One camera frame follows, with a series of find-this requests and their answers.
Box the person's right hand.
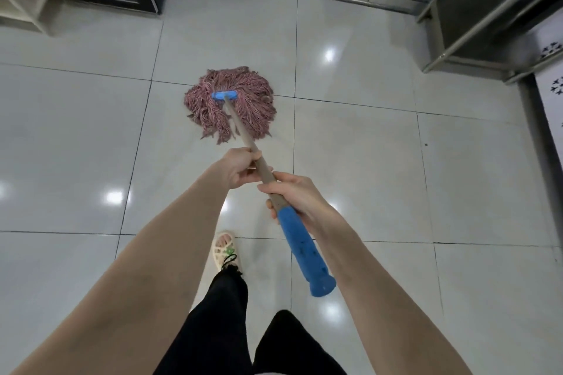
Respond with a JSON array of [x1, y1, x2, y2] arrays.
[[257, 171, 342, 236]]

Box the person's left hand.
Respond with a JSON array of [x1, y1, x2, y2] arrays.
[[218, 146, 274, 190]]

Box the pink string mop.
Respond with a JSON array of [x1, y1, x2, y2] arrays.
[[184, 66, 337, 298]]

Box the person's right forearm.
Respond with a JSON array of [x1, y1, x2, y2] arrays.
[[307, 212, 474, 375]]

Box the person's left forearm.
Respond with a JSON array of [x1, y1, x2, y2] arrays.
[[8, 172, 234, 375]]

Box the person's left beige sandal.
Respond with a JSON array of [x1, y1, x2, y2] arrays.
[[210, 231, 240, 272]]

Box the person's black trousers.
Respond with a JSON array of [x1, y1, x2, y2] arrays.
[[154, 268, 348, 375]]

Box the grey glass display freezer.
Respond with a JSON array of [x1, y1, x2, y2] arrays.
[[518, 5, 563, 169]]

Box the stainless steel table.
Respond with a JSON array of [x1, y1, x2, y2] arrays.
[[415, 0, 563, 83]]

